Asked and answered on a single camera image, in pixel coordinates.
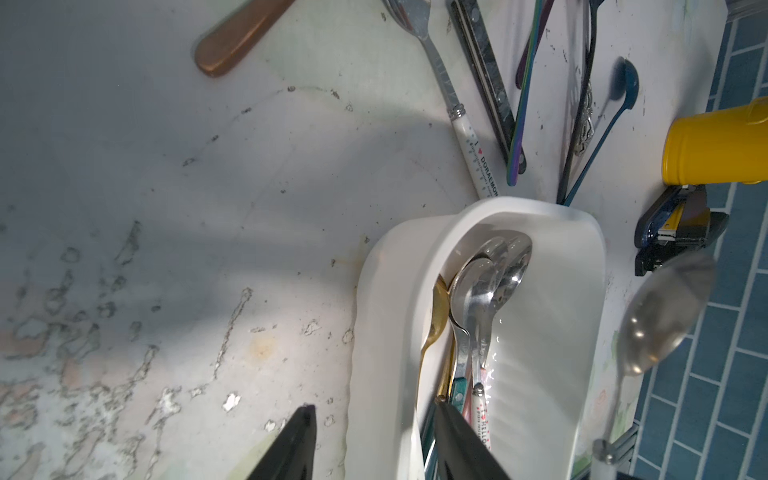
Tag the steel spoon pink handle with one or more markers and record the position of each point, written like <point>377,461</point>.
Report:
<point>510,253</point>

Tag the bronze brown spoon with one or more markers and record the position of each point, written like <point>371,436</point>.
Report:
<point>224,46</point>

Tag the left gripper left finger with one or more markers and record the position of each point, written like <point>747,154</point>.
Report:
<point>291,455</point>

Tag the steel spoon green marbled handle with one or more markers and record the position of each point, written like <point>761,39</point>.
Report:
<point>470,293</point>

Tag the floral table mat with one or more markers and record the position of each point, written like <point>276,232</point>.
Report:
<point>180,254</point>

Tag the purple spoon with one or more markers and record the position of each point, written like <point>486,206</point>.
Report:
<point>538,27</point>

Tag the Doraemon white handled spoon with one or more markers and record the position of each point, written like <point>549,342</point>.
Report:
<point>413,16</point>

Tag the white plastic storage box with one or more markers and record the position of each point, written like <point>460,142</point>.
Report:
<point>542,348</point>

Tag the iridescent rainbow spoon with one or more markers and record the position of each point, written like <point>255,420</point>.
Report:
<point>518,133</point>

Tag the Hello Kitty handled spoon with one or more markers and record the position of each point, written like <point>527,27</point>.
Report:
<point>483,433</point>

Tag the black handled steel spoon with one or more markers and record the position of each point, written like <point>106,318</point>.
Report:
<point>478,50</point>

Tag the blue black stapler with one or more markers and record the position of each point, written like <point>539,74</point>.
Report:
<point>677,222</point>

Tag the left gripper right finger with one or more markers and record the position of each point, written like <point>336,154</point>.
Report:
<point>461,454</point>

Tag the ornate silver spoon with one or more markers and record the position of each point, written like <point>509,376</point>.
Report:
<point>593,7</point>

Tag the plain steel spoon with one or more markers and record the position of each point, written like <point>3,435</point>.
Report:
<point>661,313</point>

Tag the gold spoon green handle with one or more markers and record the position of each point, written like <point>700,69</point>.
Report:
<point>437,321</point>

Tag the yellow pen cup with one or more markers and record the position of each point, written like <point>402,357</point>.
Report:
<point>719,147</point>

